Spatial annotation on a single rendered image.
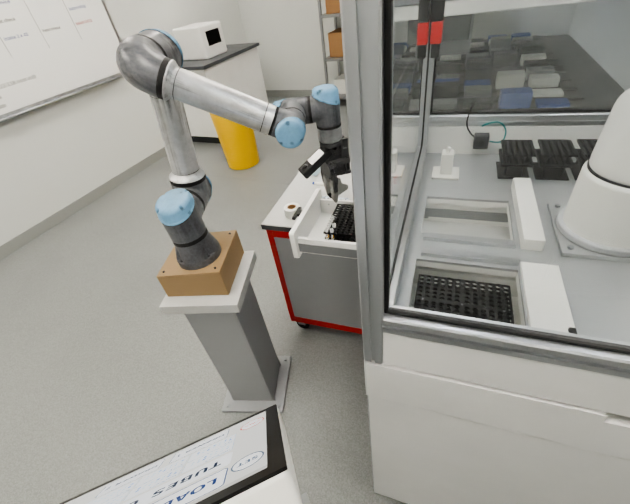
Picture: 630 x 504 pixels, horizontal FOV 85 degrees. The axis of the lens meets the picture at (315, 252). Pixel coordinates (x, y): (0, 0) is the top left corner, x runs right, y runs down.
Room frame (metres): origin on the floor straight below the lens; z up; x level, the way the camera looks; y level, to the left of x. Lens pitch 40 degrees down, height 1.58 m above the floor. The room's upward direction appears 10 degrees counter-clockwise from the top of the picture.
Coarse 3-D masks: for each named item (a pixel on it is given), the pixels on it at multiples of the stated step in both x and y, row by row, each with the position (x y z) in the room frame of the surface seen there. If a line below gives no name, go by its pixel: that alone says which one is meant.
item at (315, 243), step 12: (324, 204) 1.12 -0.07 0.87; (336, 204) 1.10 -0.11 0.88; (324, 216) 1.10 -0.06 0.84; (324, 228) 1.02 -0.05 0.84; (300, 240) 0.91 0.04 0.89; (312, 240) 0.89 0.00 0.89; (324, 240) 0.88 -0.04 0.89; (336, 240) 0.87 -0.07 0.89; (312, 252) 0.89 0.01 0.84; (324, 252) 0.87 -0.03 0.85; (336, 252) 0.86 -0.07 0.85; (348, 252) 0.84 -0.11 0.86
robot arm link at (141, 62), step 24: (120, 48) 0.96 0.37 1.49; (144, 48) 0.95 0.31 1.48; (120, 72) 0.96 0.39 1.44; (144, 72) 0.90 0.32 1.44; (168, 72) 0.91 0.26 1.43; (192, 72) 0.94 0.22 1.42; (168, 96) 0.92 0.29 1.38; (192, 96) 0.90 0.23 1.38; (216, 96) 0.90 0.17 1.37; (240, 96) 0.91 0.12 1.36; (240, 120) 0.90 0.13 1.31; (264, 120) 0.89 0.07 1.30; (288, 120) 0.87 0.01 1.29; (288, 144) 0.86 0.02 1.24
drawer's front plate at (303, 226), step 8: (320, 192) 1.15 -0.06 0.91; (312, 200) 1.08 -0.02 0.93; (304, 208) 1.03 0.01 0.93; (312, 208) 1.06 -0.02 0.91; (320, 208) 1.13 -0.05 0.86; (304, 216) 0.99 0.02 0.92; (312, 216) 1.05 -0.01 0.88; (296, 224) 0.95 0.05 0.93; (304, 224) 0.98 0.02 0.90; (312, 224) 1.04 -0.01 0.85; (296, 232) 0.92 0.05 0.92; (304, 232) 0.97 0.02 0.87; (296, 240) 0.91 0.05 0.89; (296, 248) 0.90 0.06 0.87; (296, 256) 0.90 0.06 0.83
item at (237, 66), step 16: (176, 32) 4.70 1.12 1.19; (192, 32) 4.58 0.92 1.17; (208, 32) 4.64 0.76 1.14; (192, 48) 4.62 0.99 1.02; (208, 48) 4.58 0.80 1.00; (224, 48) 4.82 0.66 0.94; (240, 48) 4.93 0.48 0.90; (256, 48) 5.14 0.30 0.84; (192, 64) 4.40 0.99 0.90; (208, 64) 4.26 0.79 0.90; (224, 64) 4.53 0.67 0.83; (240, 64) 4.79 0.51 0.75; (256, 64) 5.08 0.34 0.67; (224, 80) 4.46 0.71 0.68; (240, 80) 4.72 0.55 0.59; (256, 80) 5.01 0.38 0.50; (256, 96) 4.94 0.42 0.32; (192, 112) 4.42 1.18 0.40; (208, 112) 4.29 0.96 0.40; (192, 128) 4.46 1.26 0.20; (208, 128) 4.33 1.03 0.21
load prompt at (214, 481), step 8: (224, 472) 0.16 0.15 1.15; (200, 480) 0.16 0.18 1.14; (208, 480) 0.15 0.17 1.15; (216, 480) 0.15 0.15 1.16; (224, 480) 0.14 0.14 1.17; (184, 488) 0.15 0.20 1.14; (192, 488) 0.15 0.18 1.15; (200, 488) 0.14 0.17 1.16; (208, 488) 0.14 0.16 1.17; (216, 488) 0.13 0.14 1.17; (168, 496) 0.15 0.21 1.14; (176, 496) 0.14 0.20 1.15; (184, 496) 0.14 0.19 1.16; (192, 496) 0.13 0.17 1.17; (200, 496) 0.13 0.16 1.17
